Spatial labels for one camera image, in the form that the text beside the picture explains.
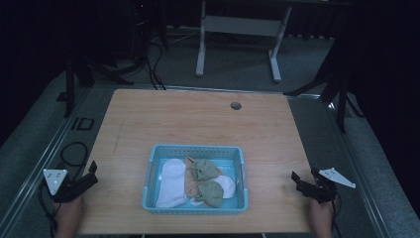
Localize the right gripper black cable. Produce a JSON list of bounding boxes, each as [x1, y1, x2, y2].
[[331, 192, 343, 238]]

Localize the person's left hand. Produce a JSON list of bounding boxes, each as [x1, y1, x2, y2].
[[53, 194, 84, 231]]

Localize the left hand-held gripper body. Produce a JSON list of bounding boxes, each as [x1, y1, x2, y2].
[[43, 169, 84, 204]]

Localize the black tripod stand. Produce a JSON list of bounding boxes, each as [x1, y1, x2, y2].
[[282, 43, 366, 134], [55, 46, 147, 119]]

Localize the long white sock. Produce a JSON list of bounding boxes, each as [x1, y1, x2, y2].
[[155, 158, 188, 209]]

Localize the green sock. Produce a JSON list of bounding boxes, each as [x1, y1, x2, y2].
[[193, 179, 225, 209], [190, 159, 222, 182]]

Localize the black looped floor cable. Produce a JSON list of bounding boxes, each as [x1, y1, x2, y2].
[[59, 141, 90, 181]]

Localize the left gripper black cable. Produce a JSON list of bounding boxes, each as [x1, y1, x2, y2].
[[37, 180, 62, 238]]

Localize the white desk frame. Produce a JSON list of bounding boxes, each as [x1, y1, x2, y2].
[[194, 0, 294, 84]]

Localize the peach sock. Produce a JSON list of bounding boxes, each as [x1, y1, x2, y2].
[[183, 156, 201, 200]]

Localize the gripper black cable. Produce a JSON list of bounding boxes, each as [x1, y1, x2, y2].
[[37, 180, 62, 238], [331, 192, 343, 238]]

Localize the blue plastic basket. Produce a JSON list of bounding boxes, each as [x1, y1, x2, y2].
[[142, 143, 250, 216]]

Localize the short white sock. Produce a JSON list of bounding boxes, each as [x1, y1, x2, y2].
[[212, 175, 238, 200]]

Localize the black floor cables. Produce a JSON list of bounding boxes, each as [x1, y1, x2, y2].
[[144, 41, 167, 91]]

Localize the person's right hand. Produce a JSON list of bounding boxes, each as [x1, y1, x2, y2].
[[308, 197, 336, 232]]

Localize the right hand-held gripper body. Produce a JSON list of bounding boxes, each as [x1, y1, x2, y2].
[[296, 167, 358, 204]]

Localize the black computer tower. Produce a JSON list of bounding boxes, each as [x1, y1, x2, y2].
[[130, 0, 152, 62]]

